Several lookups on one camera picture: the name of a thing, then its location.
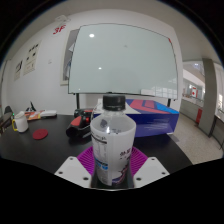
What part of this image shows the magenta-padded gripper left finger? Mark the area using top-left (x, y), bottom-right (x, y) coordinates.
top-left (54, 145), bottom-right (98, 190)

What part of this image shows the red floor number wall sign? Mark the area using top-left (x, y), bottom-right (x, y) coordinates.
top-left (52, 24), bottom-right (67, 36)

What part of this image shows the blue and white cardboard box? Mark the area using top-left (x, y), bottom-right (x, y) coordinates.
top-left (93, 98), bottom-right (180, 138)

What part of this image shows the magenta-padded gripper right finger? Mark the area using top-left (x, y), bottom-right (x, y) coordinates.
top-left (128, 146), bottom-right (170, 190)

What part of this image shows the clear bottle with black cap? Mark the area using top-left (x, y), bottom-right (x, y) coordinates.
top-left (89, 94), bottom-right (137, 187)

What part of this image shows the white mug with yellow handle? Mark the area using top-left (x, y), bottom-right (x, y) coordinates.
top-left (11, 111), bottom-right (30, 134)

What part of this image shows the flat round red coaster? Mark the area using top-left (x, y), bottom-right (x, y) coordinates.
top-left (32, 128), bottom-right (49, 141)

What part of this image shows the small white flat device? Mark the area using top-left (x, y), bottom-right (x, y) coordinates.
top-left (39, 109), bottom-right (58, 118)

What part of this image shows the black and red power drill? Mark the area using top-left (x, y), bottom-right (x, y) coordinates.
top-left (65, 108), bottom-right (96, 140)

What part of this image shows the small white wall poster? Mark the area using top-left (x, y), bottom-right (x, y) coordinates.
top-left (13, 59), bottom-right (24, 82)

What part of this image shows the dark upholstered chair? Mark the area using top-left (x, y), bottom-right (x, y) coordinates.
top-left (3, 105), bottom-right (14, 116)

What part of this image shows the large white wall poster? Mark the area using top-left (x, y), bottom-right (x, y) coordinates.
top-left (23, 41), bottom-right (42, 76)

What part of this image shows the large whiteboard on stand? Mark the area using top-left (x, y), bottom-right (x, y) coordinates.
top-left (67, 23), bottom-right (180, 109)

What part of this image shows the brown wooden chair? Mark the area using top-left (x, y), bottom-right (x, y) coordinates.
top-left (0, 111), bottom-right (14, 135)

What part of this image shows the grey notice board with papers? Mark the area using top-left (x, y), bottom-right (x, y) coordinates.
top-left (59, 28), bottom-right (80, 86)

